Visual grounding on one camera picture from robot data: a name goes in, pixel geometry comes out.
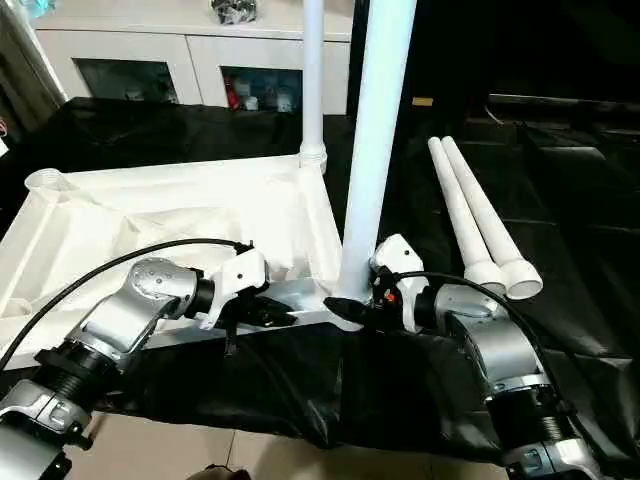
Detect white plastic table leg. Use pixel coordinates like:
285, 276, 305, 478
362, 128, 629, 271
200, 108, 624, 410
427, 138, 507, 297
439, 137, 546, 302
335, 0, 420, 305
298, 0, 330, 175

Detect white plastic table top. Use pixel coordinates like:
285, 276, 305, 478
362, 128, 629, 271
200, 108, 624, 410
0, 154, 370, 375

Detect dark rounded object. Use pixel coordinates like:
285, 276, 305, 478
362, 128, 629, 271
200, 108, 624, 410
202, 464, 250, 480

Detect black mat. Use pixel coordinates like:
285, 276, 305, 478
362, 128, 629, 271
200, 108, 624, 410
0, 94, 640, 469

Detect white cabinet with glass doors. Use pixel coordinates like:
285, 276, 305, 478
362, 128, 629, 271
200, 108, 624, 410
34, 0, 355, 117

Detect dark grey curtain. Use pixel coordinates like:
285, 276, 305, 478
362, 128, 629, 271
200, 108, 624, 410
0, 0, 59, 122

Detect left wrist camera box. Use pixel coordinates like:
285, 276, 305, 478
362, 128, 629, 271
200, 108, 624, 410
197, 248, 272, 333

